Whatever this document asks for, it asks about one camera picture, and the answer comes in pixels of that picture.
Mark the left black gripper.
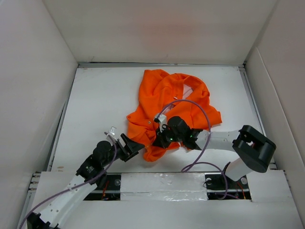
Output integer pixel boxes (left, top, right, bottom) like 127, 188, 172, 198
102, 134, 143, 166

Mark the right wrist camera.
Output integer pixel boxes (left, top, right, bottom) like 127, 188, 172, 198
154, 113, 167, 132

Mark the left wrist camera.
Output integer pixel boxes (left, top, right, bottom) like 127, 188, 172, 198
104, 126, 118, 141

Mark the orange zip jacket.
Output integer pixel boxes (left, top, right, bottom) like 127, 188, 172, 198
126, 69, 222, 162

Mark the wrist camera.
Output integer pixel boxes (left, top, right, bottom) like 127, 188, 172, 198
154, 113, 167, 132
104, 126, 118, 141

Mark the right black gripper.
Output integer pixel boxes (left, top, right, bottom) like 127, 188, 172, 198
152, 124, 184, 149

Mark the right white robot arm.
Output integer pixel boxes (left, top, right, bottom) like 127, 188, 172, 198
153, 115, 276, 188

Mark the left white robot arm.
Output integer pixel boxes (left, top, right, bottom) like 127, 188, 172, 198
25, 134, 144, 229

